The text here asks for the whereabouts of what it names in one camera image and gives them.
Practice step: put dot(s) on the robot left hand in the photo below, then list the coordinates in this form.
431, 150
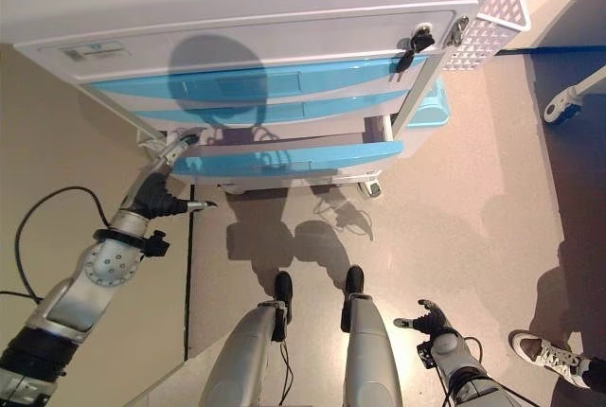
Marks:
156, 196

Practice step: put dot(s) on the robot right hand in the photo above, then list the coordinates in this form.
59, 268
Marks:
431, 324

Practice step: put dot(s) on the blue-front cart drawer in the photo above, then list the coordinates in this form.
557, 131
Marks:
293, 111
308, 158
237, 83

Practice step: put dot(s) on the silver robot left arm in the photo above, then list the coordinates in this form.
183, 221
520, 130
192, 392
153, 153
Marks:
94, 274

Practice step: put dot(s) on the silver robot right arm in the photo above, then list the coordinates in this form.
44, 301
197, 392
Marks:
464, 378

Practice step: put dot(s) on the white side bin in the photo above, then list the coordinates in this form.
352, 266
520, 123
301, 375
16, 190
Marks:
150, 141

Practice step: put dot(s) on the white olive sneaker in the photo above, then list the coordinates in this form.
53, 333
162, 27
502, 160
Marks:
544, 357

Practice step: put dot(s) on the cart caster wheel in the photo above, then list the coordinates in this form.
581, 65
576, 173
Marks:
370, 189

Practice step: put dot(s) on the cart label sticker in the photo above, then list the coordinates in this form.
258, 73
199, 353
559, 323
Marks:
88, 52

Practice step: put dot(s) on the dark trouser leg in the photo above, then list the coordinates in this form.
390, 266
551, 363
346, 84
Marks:
595, 376

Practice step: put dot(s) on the grey robot left leg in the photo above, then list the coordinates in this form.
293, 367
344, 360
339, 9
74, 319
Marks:
241, 359

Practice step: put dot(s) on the white medical cart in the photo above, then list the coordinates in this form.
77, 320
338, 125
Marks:
237, 0

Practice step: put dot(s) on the white bin with blue lid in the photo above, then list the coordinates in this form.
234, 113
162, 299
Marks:
428, 109

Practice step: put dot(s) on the bed caster wheel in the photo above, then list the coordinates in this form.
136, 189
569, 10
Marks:
561, 109

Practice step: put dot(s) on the black cart keys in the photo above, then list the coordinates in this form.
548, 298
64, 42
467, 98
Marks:
416, 42

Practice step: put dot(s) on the silver cart latch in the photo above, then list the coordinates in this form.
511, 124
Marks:
458, 30

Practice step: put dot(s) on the white perforated side basket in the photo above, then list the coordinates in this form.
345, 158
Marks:
483, 33

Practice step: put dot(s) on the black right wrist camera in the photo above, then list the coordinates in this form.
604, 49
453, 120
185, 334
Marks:
426, 355

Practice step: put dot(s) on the cream hospital bed frame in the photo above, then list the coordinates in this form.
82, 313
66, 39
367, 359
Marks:
587, 85

